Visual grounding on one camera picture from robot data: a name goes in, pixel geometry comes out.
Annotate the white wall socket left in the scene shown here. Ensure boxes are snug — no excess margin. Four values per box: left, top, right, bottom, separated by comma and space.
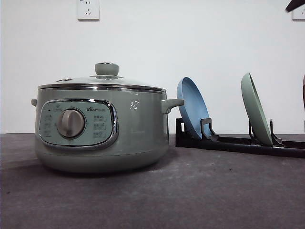
77, 0, 100, 23

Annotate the black plate rack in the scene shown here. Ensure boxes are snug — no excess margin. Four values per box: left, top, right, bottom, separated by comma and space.
176, 118, 305, 158

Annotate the white wall socket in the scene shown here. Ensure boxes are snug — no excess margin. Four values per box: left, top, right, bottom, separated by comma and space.
77, 0, 100, 23
292, 4, 305, 23

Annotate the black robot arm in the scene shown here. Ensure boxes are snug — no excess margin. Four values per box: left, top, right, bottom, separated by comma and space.
286, 0, 305, 12

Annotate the glass lid with green knob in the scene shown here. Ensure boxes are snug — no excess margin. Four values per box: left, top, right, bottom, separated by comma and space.
38, 62, 167, 93

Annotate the dark red plate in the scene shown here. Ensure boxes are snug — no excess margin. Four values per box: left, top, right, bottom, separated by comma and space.
303, 75, 305, 119

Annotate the green electric steamer pot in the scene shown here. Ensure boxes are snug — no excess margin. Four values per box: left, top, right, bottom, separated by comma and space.
31, 62, 184, 174

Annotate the white wall socket right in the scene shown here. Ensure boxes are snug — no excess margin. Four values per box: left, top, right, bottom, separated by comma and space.
292, 4, 305, 23

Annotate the green plate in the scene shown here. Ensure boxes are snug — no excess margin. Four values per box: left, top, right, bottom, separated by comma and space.
241, 73, 273, 146

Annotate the blue plate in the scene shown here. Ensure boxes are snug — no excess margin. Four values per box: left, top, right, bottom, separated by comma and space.
177, 76, 210, 139

